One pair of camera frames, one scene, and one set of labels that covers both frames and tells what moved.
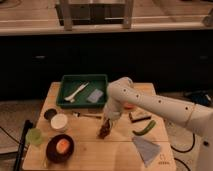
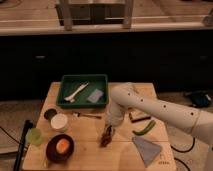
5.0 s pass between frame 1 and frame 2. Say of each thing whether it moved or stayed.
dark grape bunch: moved
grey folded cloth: stayed
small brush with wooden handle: stayed
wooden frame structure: stayed
